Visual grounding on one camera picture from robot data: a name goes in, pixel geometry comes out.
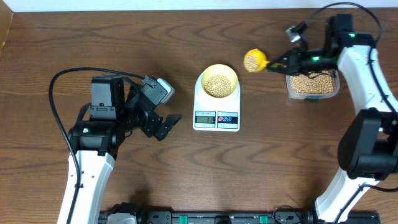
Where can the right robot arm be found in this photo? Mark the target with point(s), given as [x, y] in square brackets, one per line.
[367, 152]

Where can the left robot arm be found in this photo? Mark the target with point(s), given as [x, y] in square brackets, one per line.
[118, 107]

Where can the white digital kitchen scale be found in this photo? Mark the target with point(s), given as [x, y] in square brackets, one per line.
[216, 114]

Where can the yellow plastic bowl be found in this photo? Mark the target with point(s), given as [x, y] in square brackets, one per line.
[219, 69]

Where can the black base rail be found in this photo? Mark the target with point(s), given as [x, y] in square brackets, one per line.
[125, 213]

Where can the clear container of soybeans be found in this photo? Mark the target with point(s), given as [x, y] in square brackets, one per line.
[316, 86]

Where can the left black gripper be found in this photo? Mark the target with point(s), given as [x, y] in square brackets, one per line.
[150, 127]

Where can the yellow measuring scoop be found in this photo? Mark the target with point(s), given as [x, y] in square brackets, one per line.
[255, 60]

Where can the soybeans in yellow bowl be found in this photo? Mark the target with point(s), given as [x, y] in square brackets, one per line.
[218, 86]

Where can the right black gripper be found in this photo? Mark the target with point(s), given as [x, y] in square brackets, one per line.
[290, 63]

